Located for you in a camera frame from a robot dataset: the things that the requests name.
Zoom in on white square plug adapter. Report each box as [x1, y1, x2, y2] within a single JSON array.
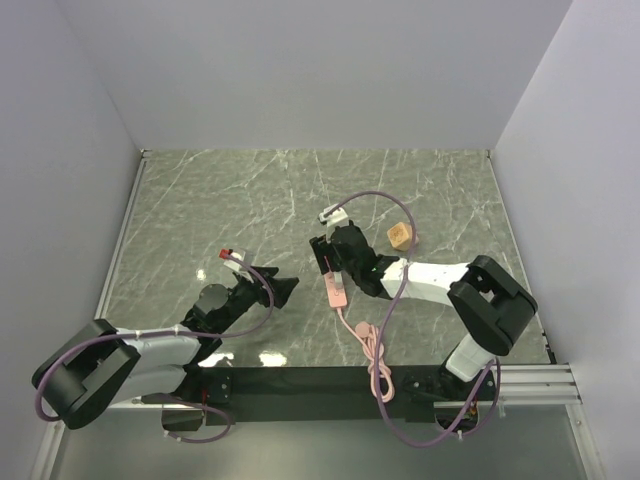
[[333, 272, 344, 291]]

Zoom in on aluminium rail frame front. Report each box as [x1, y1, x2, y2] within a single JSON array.
[[108, 364, 582, 409]]

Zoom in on aluminium rail left edge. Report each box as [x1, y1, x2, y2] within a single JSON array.
[[94, 149, 151, 319]]

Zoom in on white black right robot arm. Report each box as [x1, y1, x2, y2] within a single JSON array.
[[309, 223, 538, 399]]

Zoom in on tan wooden plug adapter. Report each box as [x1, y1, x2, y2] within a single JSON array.
[[387, 222, 413, 252]]

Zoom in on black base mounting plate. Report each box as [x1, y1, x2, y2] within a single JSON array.
[[141, 365, 474, 423]]

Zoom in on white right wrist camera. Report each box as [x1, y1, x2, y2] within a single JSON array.
[[318, 205, 349, 240]]

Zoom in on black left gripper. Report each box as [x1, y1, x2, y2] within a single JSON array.
[[215, 265, 299, 332]]

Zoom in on pink power strip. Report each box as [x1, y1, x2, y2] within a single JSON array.
[[323, 272, 348, 309]]

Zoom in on pink power cord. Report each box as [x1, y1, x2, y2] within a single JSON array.
[[337, 305, 397, 403]]

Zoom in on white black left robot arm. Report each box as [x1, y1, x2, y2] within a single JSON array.
[[31, 267, 299, 429]]

